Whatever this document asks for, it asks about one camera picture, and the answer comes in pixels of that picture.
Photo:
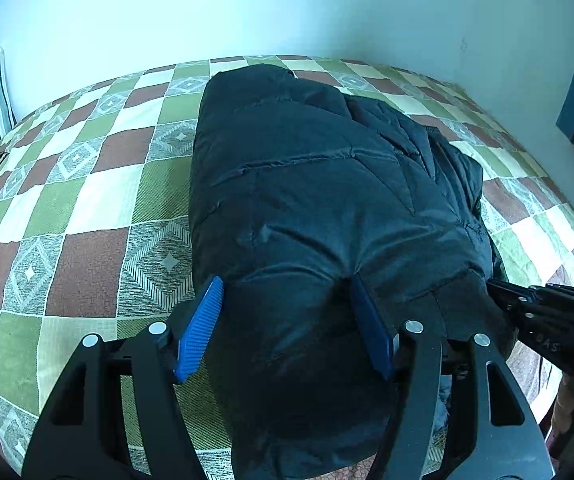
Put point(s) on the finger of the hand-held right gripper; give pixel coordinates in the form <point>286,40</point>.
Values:
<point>509,294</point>

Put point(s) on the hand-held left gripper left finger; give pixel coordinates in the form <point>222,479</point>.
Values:
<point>199,325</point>

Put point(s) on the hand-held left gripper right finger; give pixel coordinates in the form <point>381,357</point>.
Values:
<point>371,327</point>

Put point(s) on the black puffer jacket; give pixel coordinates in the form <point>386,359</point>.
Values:
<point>317,200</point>

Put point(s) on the person's right forearm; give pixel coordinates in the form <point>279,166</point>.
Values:
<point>567,410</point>

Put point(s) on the checkered patchwork bedspread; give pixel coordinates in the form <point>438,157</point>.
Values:
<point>92,200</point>

